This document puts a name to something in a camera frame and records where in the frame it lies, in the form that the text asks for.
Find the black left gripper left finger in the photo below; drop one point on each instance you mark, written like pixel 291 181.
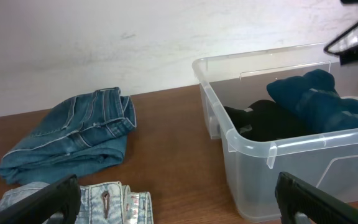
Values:
pixel 62 197

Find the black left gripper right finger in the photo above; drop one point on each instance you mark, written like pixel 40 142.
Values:
pixel 300 202

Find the blue garment with tape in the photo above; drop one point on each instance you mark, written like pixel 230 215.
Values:
pixel 313 98

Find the black garment with tape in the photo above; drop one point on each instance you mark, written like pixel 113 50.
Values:
pixel 265 120

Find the clear plastic storage container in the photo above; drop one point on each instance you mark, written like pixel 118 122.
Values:
pixel 328 161

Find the light blue folded jeans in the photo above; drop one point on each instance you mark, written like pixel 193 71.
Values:
pixel 108 202

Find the dark blue folded jeans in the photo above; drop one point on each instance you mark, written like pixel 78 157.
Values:
pixel 82 135

